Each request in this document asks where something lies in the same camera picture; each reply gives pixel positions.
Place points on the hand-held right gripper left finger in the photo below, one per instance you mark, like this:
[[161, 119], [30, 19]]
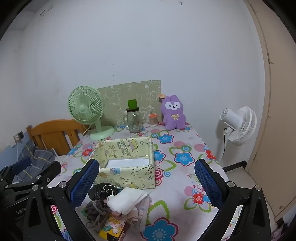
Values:
[[85, 183]]

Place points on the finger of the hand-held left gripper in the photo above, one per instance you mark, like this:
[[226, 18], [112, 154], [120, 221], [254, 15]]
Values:
[[23, 165], [49, 171]]

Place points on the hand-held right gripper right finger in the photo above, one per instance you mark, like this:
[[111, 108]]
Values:
[[208, 185]]

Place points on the black plastic bag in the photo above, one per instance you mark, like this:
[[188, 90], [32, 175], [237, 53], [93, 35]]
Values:
[[99, 191]]

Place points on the white cloth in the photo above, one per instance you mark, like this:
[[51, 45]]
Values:
[[124, 201]]

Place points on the patterned fabric storage box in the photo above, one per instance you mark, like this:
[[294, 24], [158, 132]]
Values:
[[129, 176]]

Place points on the cartoon tissue packet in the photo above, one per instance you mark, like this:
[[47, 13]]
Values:
[[113, 226]]

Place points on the clear plastic packet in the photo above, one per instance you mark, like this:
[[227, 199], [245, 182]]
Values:
[[146, 208]]

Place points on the grey plaid pillow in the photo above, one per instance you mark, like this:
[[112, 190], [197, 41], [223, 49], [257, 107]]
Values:
[[39, 160]]

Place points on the floral tablecloth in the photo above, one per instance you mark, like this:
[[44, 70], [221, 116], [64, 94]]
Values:
[[175, 180]]

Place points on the wooden bed headboard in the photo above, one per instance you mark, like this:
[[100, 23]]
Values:
[[53, 134]]

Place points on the white standing fan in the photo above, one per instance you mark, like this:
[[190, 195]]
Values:
[[242, 125]]

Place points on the green desk fan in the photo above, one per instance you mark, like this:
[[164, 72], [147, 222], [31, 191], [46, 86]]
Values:
[[84, 107]]

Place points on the purple plush bunny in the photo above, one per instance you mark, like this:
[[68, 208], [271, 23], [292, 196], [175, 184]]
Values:
[[173, 115]]

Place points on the glass jar mug green lid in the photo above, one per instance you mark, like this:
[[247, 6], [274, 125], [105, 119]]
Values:
[[134, 120]]

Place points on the small jar orange lid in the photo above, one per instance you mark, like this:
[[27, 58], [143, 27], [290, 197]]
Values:
[[153, 121]]

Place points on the beige door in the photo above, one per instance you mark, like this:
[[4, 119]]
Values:
[[282, 115]]

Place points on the green patterned board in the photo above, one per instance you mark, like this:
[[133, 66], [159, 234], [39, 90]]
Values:
[[138, 92]]

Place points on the wall socket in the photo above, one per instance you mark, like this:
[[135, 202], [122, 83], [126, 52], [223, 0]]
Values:
[[19, 136]]

